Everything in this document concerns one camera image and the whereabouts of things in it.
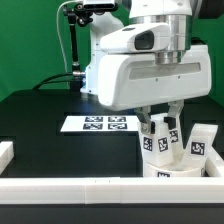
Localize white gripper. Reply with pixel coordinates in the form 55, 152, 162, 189
98, 45, 211, 134

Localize white left fence piece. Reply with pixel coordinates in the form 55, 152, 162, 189
0, 141, 14, 175

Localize white camera on stand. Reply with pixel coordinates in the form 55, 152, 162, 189
83, 0, 116, 10

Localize black cables on table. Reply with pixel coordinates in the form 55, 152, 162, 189
32, 73, 75, 90

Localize white marker sheet with tags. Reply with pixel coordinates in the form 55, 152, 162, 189
61, 115, 138, 133

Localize white front fence bar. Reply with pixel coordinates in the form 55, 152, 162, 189
0, 177, 224, 204

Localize white round stool seat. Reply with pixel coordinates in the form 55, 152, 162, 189
143, 162, 205, 178

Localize white cable on stand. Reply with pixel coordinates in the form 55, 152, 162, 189
55, 0, 78, 73

